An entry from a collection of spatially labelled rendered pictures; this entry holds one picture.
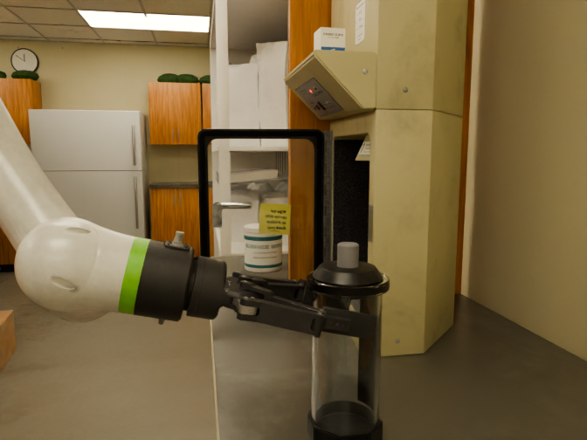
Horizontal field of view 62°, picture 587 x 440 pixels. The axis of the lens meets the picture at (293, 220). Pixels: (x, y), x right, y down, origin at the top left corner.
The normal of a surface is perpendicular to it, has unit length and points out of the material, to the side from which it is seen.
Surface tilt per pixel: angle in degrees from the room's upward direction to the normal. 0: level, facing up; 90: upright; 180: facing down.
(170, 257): 43
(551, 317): 90
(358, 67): 90
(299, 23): 90
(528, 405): 0
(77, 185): 90
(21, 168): 55
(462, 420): 0
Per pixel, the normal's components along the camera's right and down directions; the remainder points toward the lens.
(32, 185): 0.54, -0.48
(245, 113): -0.34, 0.15
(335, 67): 0.18, 0.13
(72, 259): 0.47, -0.14
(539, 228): -0.98, 0.03
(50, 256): 0.07, -0.22
